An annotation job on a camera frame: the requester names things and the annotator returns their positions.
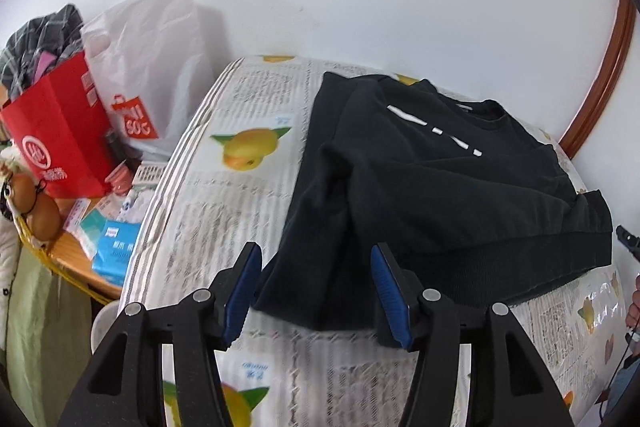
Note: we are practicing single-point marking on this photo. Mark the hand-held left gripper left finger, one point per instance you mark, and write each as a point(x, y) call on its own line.
point(242, 292)

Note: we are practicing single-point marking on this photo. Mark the red paper bag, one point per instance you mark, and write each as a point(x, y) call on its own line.
point(60, 127)

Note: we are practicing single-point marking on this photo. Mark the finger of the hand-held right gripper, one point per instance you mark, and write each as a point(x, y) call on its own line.
point(631, 244)

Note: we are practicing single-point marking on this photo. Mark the grey plaid cloth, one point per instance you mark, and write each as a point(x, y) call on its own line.
point(30, 42)

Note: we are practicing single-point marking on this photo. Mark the person's right hand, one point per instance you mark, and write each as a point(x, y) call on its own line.
point(635, 302)

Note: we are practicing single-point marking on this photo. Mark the person's blue trousers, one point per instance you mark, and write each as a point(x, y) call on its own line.
point(625, 387)

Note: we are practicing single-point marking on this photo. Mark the fruit print tablecloth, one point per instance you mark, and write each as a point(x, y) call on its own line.
point(225, 207)

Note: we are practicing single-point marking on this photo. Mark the brown wooden door frame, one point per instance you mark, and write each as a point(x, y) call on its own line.
point(605, 72)

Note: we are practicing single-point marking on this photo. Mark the black sweatshirt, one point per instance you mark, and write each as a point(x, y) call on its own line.
point(425, 187)

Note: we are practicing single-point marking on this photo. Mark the pink round container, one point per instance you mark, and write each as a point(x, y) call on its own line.
point(120, 179)

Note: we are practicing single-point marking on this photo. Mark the wooden nightstand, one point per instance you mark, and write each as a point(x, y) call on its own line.
point(70, 252)

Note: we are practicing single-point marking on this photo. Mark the white quilt with black flowers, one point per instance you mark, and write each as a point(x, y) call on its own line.
point(7, 252)

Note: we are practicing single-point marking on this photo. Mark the green cloth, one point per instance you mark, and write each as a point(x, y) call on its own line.
point(40, 332)

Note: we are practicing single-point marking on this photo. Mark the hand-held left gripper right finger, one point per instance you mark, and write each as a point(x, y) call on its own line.
point(390, 292)

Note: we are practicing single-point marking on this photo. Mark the brown gourd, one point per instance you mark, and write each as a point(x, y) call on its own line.
point(37, 207)

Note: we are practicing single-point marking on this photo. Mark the blue tissue pack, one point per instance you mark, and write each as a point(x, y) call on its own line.
point(117, 252)

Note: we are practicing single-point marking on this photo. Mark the white plastic bag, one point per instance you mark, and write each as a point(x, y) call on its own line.
point(150, 47)

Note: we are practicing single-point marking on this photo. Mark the white round container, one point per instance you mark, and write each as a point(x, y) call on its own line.
point(102, 327)

